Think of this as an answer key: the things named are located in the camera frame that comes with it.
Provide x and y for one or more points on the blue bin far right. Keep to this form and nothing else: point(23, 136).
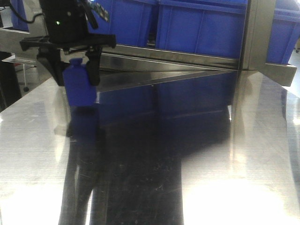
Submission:
point(285, 31)

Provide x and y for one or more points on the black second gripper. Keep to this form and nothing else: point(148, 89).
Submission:
point(67, 26)

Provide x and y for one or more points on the stainless steel shelf frame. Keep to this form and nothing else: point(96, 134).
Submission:
point(253, 57)

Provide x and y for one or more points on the blue plastic bin right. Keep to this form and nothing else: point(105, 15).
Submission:
point(207, 27)

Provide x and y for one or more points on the blue plastic bin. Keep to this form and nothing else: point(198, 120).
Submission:
point(207, 27)
point(129, 20)

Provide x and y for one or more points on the blue plastic bin left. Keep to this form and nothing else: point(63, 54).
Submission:
point(129, 20)

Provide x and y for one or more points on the blue bottle-shaped part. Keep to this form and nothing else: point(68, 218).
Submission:
point(79, 90)

